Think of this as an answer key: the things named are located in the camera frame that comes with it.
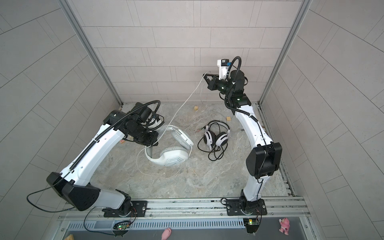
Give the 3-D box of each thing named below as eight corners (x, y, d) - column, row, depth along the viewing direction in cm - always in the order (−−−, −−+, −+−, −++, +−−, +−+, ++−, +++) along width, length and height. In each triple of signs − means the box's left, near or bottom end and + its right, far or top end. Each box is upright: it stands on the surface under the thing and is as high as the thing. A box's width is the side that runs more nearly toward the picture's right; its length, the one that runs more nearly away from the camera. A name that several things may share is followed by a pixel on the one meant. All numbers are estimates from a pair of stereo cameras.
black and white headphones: (190, 143, 96) (190, 136, 90) (216, 120, 109) (217, 112, 102) (215, 164, 87) (216, 158, 81) (239, 136, 100) (242, 129, 93)
